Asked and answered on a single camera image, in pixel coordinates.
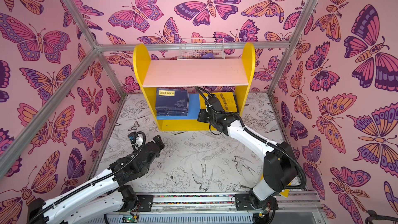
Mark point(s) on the blue book Yijing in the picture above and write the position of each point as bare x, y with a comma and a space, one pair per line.
166, 114

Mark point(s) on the green circuit board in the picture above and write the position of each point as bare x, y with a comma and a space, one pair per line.
129, 219

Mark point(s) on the yellow book with cartoon face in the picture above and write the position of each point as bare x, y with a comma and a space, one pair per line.
284, 193

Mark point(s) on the yellow book with orange figure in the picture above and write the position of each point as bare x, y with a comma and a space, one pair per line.
227, 100

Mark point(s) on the yellow shelf with blue board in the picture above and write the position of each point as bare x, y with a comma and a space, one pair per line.
154, 74

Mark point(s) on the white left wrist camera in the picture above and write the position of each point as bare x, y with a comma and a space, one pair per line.
136, 139

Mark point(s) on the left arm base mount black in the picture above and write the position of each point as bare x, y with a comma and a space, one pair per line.
140, 203

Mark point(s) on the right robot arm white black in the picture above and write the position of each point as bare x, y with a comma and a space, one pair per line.
281, 170

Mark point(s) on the blue book Sunzi Bingfa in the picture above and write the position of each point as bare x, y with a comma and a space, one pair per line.
172, 116

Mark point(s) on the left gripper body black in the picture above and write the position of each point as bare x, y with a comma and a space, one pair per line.
160, 146

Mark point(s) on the blue book Mengxi Bitan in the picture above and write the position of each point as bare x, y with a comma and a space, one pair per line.
171, 111

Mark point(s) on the blue book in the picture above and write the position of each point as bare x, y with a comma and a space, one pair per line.
171, 98
171, 108

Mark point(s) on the aluminium rail front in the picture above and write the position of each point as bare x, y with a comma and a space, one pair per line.
222, 202

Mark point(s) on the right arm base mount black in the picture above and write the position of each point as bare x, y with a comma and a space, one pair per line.
249, 202

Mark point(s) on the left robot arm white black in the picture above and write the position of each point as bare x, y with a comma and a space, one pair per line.
107, 192

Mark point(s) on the clear wire basket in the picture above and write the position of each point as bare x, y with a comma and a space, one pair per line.
201, 48

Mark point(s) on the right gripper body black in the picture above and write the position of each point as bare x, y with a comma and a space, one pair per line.
210, 107

